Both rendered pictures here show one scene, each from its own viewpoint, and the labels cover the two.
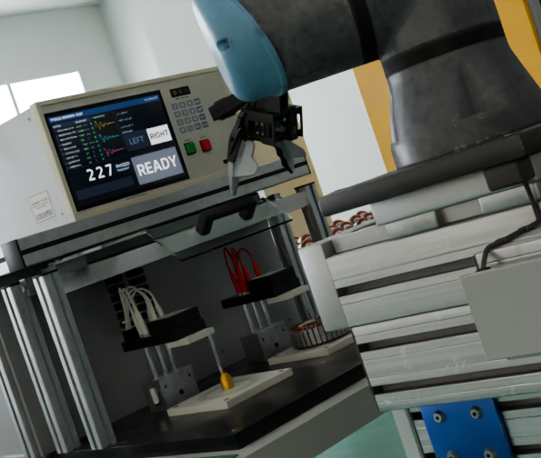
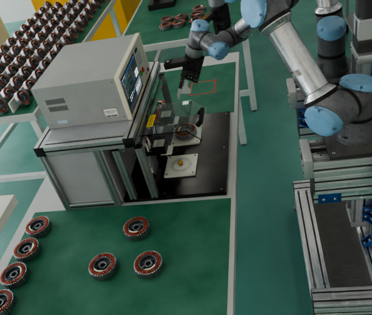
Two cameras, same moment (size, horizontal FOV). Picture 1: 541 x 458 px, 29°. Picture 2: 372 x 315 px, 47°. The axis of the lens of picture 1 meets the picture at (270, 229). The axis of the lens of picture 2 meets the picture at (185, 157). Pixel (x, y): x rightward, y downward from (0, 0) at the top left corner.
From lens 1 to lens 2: 1.38 m
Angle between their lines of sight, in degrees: 45
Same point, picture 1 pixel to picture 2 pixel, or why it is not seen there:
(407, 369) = (328, 187)
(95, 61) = not seen: outside the picture
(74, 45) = not seen: outside the picture
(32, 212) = (104, 114)
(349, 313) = (315, 175)
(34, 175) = (109, 102)
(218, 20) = (335, 123)
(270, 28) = (344, 123)
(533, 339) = not seen: outside the picture
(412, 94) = (359, 130)
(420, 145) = (359, 143)
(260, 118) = (193, 74)
